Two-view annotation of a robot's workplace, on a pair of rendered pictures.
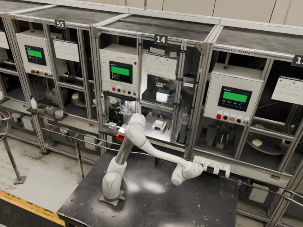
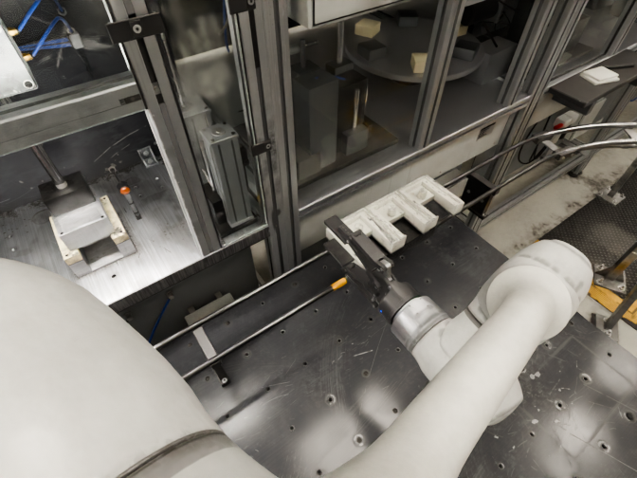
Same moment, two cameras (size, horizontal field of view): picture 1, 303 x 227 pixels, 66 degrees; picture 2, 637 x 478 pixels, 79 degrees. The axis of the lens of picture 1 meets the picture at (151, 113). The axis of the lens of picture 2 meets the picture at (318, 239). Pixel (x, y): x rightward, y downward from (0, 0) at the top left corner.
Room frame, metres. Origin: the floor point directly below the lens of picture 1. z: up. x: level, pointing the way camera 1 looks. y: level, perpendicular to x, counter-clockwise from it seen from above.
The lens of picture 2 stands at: (1.45, 0.07, 1.62)
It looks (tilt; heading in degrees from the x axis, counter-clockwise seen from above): 50 degrees down; 306
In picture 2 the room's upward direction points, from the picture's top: straight up
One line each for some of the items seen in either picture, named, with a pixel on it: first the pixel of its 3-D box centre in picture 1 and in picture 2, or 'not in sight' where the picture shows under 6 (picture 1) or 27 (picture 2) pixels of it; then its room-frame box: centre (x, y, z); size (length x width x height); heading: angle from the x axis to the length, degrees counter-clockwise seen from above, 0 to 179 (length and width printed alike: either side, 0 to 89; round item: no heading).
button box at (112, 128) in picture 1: (112, 127); not in sight; (2.11, 0.43, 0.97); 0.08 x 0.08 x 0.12; 71
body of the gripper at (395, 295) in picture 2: not in sight; (390, 293); (1.57, -0.32, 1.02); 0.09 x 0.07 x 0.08; 161
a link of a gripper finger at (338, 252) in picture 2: not in sight; (338, 251); (1.71, -0.37, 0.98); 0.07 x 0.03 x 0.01; 161
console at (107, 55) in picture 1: (124, 70); not in sight; (2.28, 0.31, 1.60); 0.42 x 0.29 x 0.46; 71
